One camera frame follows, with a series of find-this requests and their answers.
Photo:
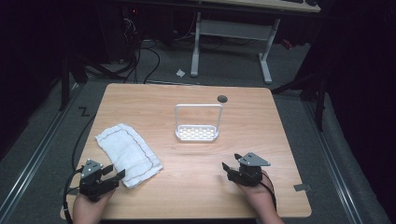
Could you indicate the dark round table grommet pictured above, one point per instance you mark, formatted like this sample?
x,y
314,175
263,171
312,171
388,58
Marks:
x,y
222,99

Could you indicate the crumpled white paper scrap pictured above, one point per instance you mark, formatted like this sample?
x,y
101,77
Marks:
x,y
180,73

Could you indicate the aluminium floor rail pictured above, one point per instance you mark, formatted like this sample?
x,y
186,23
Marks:
x,y
37,155
333,161

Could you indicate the white towel with brown stitching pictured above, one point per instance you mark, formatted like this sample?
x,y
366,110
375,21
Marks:
x,y
127,154

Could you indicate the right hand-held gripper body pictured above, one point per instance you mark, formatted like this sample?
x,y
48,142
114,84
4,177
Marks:
x,y
249,174

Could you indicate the grey tape piece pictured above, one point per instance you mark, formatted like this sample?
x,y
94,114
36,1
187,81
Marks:
x,y
302,187

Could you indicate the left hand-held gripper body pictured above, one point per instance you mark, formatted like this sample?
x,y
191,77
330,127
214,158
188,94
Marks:
x,y
93,183

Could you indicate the white-framed desk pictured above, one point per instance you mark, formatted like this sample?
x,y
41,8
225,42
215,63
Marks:
x,y
232,29

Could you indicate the person's left hand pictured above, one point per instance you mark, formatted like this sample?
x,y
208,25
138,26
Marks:
x,y
90,207

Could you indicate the person's right hand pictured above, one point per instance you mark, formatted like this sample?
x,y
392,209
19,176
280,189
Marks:
x,y
257,197

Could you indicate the black metal stand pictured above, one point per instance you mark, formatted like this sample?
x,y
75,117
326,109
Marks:
x,y
65,84
319,93

